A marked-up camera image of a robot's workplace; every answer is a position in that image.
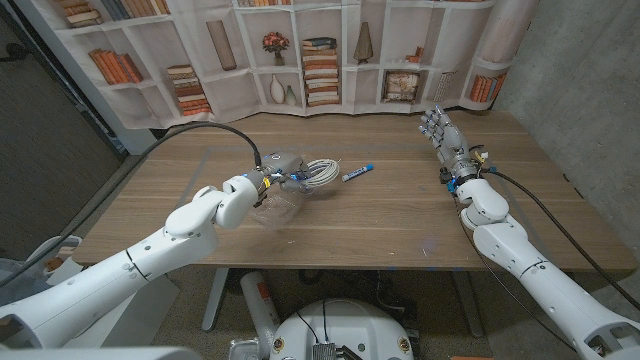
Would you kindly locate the clear plastic clamshell container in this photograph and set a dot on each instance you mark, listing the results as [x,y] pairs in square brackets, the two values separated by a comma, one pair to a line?
[280,210]

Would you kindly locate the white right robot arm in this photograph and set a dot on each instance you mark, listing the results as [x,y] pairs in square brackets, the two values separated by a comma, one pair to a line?
[550,290]

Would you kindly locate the person leg in blue jeans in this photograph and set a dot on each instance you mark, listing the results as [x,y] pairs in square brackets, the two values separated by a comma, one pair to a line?
[20,280]

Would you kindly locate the crumpled silver foil tray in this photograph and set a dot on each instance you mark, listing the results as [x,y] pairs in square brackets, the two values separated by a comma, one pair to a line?
[245,350]

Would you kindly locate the blue and white marker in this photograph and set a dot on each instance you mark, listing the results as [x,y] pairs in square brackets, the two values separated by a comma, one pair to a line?
[356,173]

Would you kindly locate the grey metal table leg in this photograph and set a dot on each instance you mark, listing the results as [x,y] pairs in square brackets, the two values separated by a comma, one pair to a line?
[470,310]
[215,300]

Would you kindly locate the white roll with orange label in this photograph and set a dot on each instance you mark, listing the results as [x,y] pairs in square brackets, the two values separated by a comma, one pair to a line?
[257,300]

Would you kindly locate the dark partition panel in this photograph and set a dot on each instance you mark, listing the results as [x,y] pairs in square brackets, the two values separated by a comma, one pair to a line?
[40,125]

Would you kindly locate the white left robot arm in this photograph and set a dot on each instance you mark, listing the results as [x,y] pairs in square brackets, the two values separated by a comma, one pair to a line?
[100,290]

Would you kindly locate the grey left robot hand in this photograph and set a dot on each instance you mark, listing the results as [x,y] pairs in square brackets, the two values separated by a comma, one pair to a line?
[287,170]

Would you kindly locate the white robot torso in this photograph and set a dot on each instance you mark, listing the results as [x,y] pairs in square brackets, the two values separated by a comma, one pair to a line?
[345,325]

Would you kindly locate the printed bookshelf backdrop cloth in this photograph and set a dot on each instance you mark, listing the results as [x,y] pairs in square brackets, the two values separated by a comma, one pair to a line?
[240,90]

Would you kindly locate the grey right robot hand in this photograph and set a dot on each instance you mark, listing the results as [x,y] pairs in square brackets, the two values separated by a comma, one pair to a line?
[452,145]

